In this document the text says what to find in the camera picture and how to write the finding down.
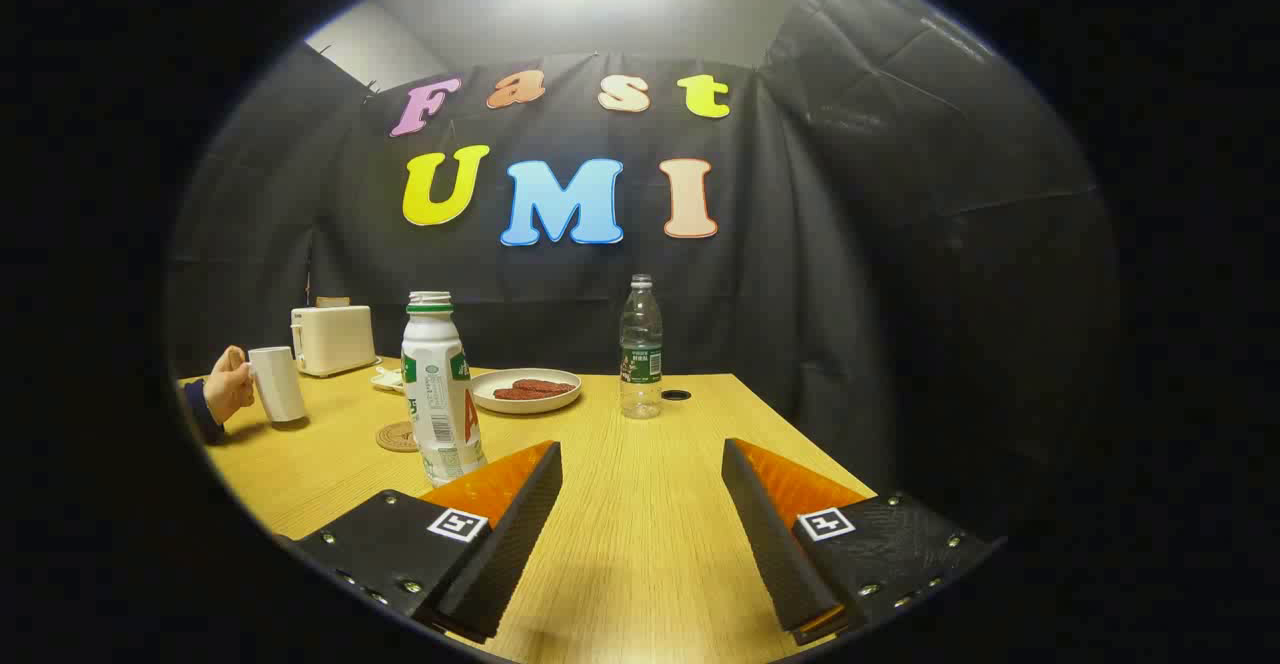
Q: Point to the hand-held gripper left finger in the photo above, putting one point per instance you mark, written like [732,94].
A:
[500,544]

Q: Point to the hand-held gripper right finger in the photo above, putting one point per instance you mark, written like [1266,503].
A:
[775,544]

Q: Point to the round cork coaster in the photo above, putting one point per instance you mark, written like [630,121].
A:
[394,437]

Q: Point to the white juice bottle green label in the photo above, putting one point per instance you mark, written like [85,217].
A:
[435,394]

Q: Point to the clear plastic water bottle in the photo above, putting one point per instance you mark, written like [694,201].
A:
[640,364]

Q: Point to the wooden table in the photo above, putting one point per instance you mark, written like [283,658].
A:
[640,544]

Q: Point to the white round plate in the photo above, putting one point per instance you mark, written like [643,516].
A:
[500,406]

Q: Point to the red meat slice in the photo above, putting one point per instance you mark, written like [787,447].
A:
[515,395]
[548,385]

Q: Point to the white divided bean dish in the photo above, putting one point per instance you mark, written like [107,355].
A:
[386,380]

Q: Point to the black backdrop cloth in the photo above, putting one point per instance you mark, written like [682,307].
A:
[820,294]

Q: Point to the cream toaster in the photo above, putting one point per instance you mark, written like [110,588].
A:
[333,339]

